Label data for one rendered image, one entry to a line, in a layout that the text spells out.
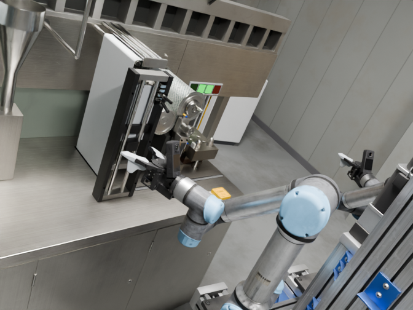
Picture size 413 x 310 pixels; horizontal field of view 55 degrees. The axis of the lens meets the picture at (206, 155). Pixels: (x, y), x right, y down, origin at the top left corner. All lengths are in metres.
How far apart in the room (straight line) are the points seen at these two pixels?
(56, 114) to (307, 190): 1.21
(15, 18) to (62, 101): 0.61
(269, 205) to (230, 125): 3.24
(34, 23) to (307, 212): 0.94
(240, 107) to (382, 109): 1.46
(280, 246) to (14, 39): 0.96
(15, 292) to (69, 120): 0.77
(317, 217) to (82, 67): 1.19
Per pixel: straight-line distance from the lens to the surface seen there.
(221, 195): 1.85
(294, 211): 1.01
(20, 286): 1.53
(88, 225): 1.48
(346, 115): 4.70
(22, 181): 1.62
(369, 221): 1.36
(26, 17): 1.31
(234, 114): 4.35
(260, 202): 1.23
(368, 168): 2.02
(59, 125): 1.89
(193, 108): 1.73
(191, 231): 1.23
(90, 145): 1.76
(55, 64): 1.74
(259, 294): 1.20
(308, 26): 5.25
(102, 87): 1.66
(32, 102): 1.79
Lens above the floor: 1.88
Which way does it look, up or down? 27 degrees down
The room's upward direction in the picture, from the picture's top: 23 degrees clockwise
